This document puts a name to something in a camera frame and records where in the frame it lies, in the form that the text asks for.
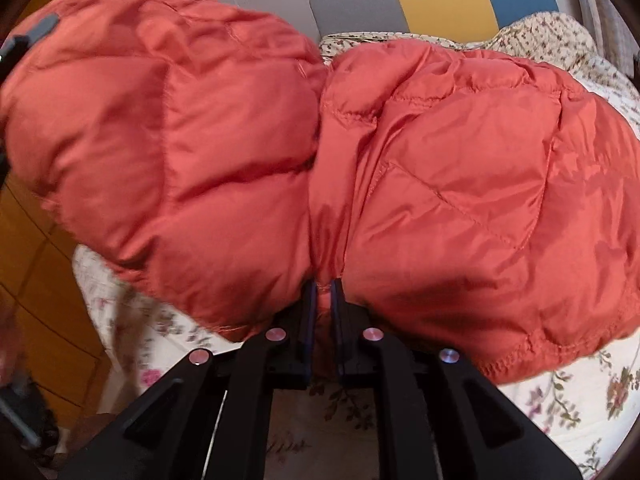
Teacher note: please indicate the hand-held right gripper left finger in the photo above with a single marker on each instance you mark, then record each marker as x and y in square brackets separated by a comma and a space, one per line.
[306, 332]

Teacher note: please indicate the patterned beige curtain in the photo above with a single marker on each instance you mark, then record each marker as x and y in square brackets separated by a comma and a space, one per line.
[605, 15]

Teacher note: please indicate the dark object with grey bar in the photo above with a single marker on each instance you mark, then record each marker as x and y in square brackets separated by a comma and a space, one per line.
[22, 410]

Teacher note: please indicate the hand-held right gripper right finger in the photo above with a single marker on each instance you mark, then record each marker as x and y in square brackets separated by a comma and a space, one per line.
[341, 335]

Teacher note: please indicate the floral quilt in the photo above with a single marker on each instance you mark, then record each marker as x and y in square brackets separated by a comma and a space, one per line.
[575, 400]

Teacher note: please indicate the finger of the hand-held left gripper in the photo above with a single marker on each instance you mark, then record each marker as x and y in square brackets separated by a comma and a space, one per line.
[42, 29]

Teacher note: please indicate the orange down jacket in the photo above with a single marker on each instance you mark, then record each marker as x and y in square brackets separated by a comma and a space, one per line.
[200, 135]

